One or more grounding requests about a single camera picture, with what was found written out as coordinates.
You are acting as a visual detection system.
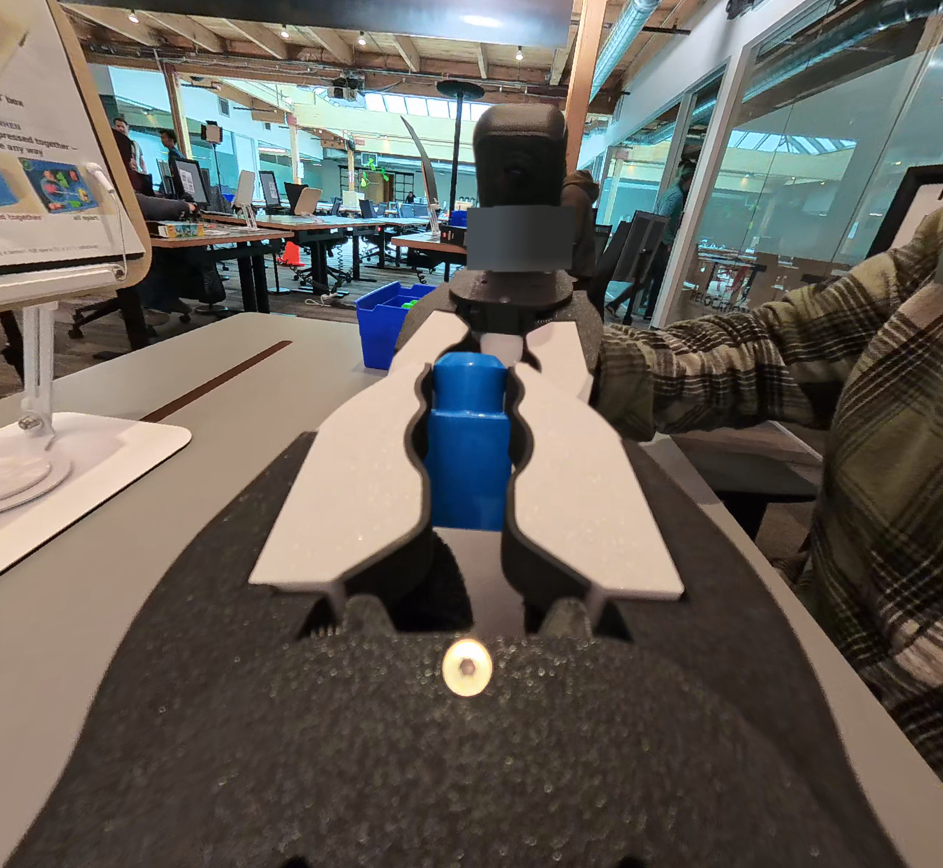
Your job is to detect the black lamp pole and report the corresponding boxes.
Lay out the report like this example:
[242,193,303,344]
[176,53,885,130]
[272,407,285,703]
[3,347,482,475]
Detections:
[435,79,489,211]

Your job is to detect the printed instruction sheet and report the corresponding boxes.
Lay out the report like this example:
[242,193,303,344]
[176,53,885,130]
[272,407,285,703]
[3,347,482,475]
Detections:
[0,0,144,267]

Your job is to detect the blue plastic bin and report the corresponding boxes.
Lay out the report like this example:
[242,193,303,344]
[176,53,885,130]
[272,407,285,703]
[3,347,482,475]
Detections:
[355,281,437,370]

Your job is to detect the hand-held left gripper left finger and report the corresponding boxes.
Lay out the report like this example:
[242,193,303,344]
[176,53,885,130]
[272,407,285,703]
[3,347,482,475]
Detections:
[248,364,436,617]

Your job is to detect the blue single-stud block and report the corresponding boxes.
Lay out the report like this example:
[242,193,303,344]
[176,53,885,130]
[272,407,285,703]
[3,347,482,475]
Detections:
[426,353,511,532]

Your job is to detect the white document stand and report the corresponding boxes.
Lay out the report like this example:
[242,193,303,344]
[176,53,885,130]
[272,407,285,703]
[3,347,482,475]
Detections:
[0,161,193,576]

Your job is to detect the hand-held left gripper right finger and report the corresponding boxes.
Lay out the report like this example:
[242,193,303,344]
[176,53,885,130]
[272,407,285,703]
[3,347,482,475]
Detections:
[502,366,688,620]

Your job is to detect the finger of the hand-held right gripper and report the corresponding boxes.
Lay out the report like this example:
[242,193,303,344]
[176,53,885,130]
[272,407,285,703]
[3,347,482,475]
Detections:
[518,323,595,407]
[388,310,472,373]

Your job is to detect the wooden desk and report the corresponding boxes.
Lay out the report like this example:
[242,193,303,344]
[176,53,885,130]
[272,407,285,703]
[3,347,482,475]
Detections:
[146,215,297,295]

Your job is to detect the wooden backing board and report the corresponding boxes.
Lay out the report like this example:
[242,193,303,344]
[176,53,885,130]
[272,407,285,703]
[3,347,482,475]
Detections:
[40,0,153,291]

